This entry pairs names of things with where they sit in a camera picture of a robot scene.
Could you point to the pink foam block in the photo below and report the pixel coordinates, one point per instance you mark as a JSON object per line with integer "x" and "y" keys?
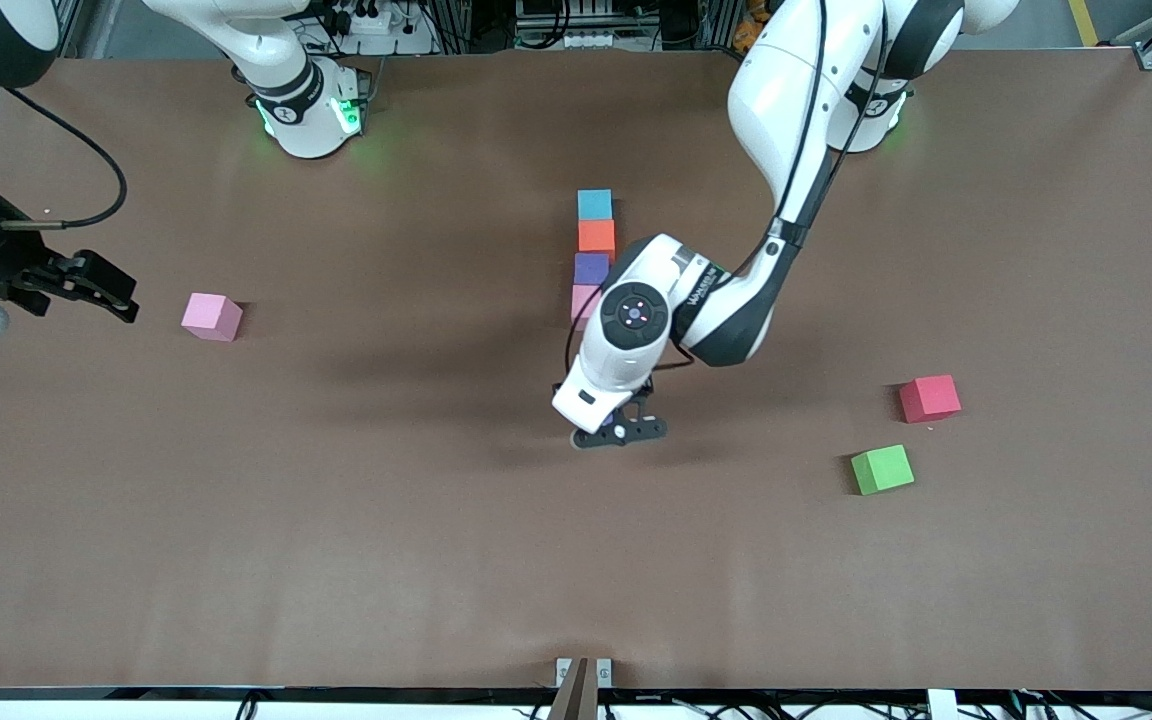
{"x": 584, "y": 300}
{"x": 211, "y": 315}

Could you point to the orange foam block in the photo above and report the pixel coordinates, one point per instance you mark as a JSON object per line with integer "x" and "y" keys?
{"x": 596, "y": 236}

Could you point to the blue foam block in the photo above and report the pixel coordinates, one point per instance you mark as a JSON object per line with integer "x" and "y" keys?
{"x": 595, "y": 204}

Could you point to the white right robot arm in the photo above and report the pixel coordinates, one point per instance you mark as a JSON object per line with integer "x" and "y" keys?
{"x": 301, "y": 100}

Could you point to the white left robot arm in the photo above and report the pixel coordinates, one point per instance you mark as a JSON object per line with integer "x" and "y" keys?
{"x": 786, "y": 90}

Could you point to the green foam block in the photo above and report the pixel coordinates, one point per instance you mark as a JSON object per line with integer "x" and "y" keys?
{"x": 882, "y": 470}

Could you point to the paper table cover sheet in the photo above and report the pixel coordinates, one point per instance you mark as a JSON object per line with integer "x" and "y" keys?
{"x": 136, "y": 560}

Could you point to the red foam block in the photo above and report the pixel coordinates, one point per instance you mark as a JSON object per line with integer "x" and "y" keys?
{"x": 929, "y": 398}

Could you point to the white power strip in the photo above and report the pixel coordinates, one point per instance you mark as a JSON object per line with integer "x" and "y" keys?
{"x": 376, "y": 22}

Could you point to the metal equipment rack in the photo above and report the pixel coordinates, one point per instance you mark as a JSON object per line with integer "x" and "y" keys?
{"x": 576, "y": 30}

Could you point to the bag of orange objects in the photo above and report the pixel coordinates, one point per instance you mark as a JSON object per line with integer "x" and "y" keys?
{"x": 748, "y": 38}

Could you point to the white block at table edge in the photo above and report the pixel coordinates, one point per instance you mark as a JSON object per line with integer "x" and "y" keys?
{"x": 944, "y": 705}

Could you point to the small metal table bracket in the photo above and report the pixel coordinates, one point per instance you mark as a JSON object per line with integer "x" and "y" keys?
{"x": 604, "y": 672}

